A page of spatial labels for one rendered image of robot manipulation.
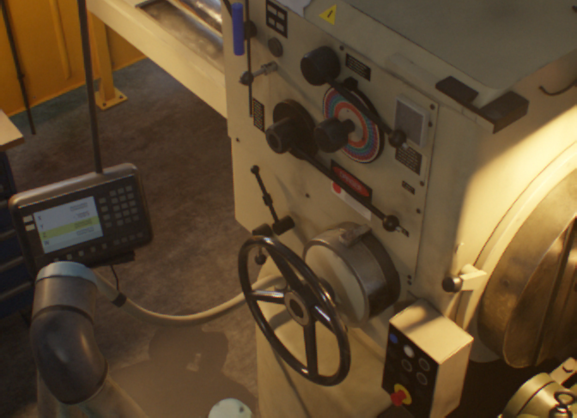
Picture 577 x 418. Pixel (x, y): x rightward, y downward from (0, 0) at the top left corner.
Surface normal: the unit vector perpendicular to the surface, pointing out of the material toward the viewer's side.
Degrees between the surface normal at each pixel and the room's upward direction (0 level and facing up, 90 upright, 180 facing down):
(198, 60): 0
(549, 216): 32
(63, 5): 90
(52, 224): 71
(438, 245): 90
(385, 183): 90
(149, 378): 0
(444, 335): 0
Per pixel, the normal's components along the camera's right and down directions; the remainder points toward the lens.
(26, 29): 0.64, 0.52
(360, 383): 0.00, -0.73
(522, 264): -0.62, -0.07
